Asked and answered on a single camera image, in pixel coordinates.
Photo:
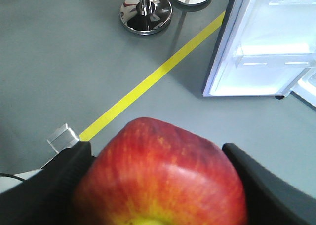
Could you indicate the red yellow apple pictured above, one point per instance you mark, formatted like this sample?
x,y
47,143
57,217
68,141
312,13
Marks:
x,y
155,173

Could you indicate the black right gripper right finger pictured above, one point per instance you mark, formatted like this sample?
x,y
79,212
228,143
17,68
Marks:
x,y
269,199

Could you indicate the metal floor plate lower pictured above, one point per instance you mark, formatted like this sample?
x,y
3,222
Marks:
x,y
62,138

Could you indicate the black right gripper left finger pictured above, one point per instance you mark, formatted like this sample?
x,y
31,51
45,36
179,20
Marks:
x,y
44,199

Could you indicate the dark grey fridge door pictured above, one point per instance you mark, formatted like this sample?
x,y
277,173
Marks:
x,y
264,47

